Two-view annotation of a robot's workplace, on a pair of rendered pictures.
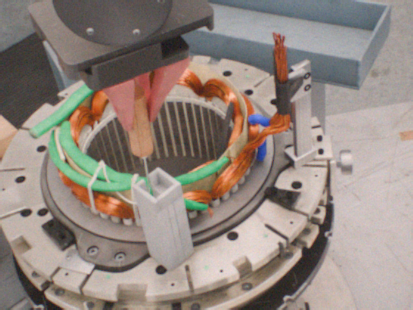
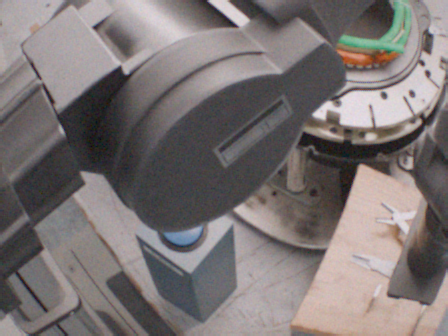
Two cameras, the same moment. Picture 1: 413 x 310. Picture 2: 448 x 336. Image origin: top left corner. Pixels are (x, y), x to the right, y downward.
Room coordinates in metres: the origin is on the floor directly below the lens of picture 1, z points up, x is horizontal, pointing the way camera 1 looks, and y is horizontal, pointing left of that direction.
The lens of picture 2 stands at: (1.00, 0.51, 2.18)
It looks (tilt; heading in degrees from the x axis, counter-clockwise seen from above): 68 degrees down; 240
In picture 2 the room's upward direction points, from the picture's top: 4 degrees counter-clockwise
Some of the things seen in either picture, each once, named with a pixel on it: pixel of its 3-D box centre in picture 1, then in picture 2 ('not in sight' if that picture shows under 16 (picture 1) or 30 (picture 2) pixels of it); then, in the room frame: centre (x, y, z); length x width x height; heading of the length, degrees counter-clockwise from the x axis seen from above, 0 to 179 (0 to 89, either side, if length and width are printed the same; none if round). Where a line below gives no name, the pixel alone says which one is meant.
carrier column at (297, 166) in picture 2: not in sight; (299, 151); (0.67, 0.10, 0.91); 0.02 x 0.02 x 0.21
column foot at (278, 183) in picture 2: not in sight; (296, 184); (0.67, 0.10, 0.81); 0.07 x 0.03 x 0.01; 116
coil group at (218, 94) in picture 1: (222, 101); not in sight; (0.59, -0.02, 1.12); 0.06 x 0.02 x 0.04; 34
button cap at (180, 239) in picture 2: not in sight; (181, 226); (0.84, 0.14, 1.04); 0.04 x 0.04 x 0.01
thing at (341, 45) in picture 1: (279, 102); not in sight; (0.80, -0.11, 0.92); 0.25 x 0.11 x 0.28; 58
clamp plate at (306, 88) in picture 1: (297, 84); not in sight; (0.51, -0.08, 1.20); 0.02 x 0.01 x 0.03; 116
